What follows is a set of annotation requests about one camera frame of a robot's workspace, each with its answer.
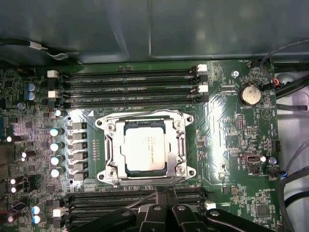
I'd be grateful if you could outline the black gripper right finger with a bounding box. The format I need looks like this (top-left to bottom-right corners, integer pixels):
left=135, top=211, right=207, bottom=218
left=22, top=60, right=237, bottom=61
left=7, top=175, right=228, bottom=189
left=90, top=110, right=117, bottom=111
left=167, top=187, right=276, bottom=232

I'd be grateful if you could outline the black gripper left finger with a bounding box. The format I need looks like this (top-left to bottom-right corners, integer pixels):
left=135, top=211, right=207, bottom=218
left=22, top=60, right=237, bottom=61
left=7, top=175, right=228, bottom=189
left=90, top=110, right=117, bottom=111
left=69, top=187, right=168, bottom=232

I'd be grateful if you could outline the wire locking lever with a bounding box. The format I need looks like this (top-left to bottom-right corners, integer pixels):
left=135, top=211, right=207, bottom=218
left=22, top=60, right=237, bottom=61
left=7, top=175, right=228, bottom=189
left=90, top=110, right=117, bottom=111
left=125, top=190, right=159, bottom=210
left=105, top=109, right=185, bottom=121

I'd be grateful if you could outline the silver CPU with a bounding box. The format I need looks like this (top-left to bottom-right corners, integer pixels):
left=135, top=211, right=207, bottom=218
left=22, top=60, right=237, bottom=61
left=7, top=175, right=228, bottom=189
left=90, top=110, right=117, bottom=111
left=123, top=124, right=169, bottom=174

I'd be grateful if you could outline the metal socket cover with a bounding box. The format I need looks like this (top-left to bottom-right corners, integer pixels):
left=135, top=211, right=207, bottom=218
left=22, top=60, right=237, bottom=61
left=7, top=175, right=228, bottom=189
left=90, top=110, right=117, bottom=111
left=112, top=118, right=187, bottom=181

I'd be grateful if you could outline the black RAM slot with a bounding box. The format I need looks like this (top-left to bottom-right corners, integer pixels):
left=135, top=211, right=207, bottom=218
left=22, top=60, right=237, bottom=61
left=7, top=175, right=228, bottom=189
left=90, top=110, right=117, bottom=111
left=47, top=64, right=208, bottom=79
left=61, top=215, right=116, bottom=227
left=52, top=202, right=216, bottom=218
left=48, top=95, right=210, bottom=108
left=47, top=86, right=209, bottom=99
left=48, top=76, right=209, bottom=89
left=61, top=189, right=213, bottom=205

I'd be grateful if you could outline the CPU socket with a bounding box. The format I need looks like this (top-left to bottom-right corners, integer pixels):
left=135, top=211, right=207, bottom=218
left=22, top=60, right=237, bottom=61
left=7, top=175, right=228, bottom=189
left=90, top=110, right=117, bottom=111
left=95, top=110, right=197, bottom=188

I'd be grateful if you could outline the green motherboard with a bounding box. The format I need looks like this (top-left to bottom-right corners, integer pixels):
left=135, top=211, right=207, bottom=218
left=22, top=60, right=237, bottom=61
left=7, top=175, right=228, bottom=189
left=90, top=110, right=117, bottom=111
left=0, top=59, right=287, bottom=232

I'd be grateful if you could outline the internal USB port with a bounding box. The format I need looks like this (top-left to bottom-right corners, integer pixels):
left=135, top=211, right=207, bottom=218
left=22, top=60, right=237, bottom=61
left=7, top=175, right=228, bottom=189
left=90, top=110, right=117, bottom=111
left=241, top=153, right=263, bottom=167

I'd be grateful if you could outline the silver coin battery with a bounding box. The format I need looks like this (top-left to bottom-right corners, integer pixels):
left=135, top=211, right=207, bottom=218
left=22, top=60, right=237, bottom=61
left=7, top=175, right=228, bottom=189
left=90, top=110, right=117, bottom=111
left=239, top=83, right=261, bottom=104

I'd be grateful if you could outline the black PC case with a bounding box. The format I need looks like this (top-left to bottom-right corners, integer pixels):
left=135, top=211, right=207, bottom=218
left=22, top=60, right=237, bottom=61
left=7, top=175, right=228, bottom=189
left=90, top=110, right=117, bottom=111
left=0, top=0, right=309, bottom=232

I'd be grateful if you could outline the thin black fan wire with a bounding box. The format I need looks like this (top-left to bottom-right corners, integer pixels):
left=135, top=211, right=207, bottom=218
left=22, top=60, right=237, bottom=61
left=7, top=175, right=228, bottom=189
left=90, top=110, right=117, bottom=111
left=259, top=38, right=309, bottom=82

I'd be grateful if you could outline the black wire white tag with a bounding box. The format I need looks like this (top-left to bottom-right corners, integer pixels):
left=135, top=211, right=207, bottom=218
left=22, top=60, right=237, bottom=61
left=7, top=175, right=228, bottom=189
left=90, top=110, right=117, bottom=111
left=0, top=38, right=49, bottom=51

